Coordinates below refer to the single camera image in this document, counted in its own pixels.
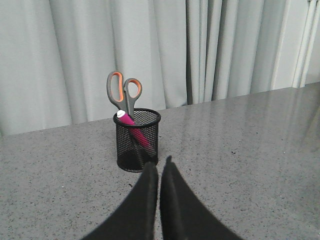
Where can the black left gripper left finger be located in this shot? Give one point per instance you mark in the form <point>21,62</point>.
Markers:
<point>134,218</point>

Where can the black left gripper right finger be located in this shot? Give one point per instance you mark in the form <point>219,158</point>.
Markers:
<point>183,216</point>

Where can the magenta pen white cap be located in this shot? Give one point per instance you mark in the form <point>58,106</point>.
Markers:
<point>124,118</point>

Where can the grey orange handled scissors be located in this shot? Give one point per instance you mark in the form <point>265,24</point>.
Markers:
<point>126,102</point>

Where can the black mesh pen cup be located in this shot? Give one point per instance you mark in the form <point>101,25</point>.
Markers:
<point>131,156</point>

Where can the grey pleated curtain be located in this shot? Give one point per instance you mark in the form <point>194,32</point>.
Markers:
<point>55,55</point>

